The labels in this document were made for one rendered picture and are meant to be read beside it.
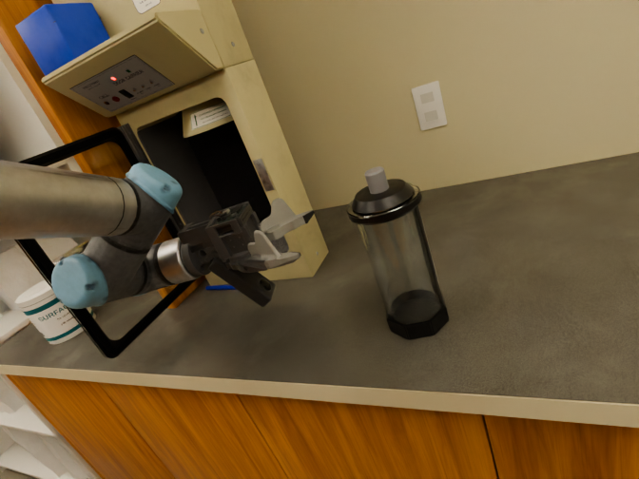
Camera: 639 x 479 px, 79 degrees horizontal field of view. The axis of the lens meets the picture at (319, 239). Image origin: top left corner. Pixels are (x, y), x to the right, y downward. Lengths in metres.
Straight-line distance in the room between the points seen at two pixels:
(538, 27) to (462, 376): 0.79
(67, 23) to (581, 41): 1.03
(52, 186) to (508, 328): 0.60
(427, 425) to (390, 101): 0.80
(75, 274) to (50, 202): 0.17
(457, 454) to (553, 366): 0.23
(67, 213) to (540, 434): 0.65
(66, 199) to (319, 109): 0.86
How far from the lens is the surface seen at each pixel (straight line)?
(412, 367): 0.61
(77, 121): 1.02
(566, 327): 0.65
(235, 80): 0.81
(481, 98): 1.11
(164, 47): 0.76
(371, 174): 0.55
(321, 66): 1.17
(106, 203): 0.51
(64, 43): 0.88
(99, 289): 0.61
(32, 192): 0.45
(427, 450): 0.75
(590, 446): 0.68
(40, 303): 1.25
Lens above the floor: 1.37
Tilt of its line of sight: 24 degrees down
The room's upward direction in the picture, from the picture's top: 21 degrees counter-clockwise
